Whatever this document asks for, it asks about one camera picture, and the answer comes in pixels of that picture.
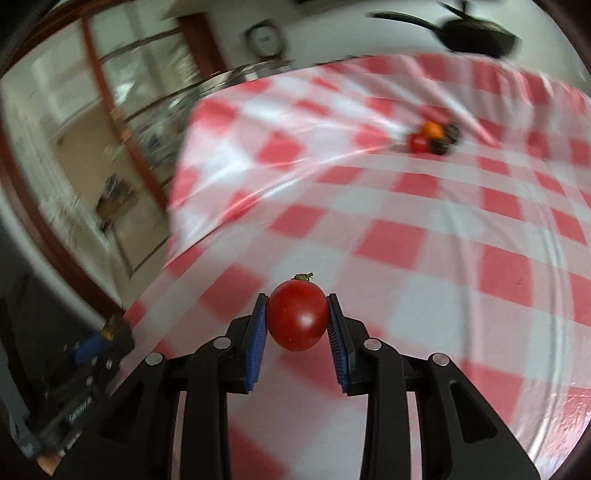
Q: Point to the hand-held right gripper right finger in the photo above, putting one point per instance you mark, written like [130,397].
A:
[337,348]

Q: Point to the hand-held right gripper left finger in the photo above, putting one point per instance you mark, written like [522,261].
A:
[257,344]

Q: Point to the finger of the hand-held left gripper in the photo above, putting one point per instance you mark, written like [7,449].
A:
[90,350]

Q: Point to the red cherry tomato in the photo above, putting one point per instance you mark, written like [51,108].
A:
[419,143]
[298,316]

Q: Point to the red white checkered tablecloth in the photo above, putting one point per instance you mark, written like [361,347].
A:
[392,221]

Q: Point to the wooden framed glass door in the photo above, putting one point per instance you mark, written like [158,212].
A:
[92,147]

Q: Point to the dark brown date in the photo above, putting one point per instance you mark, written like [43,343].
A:
[451,131]
[441,147]

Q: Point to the orange kumquat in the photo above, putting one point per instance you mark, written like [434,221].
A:
[434,130]

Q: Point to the black frying pan with lid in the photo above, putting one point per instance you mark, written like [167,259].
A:
[475,34]

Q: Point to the round wall clock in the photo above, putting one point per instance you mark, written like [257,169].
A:
[265,39]

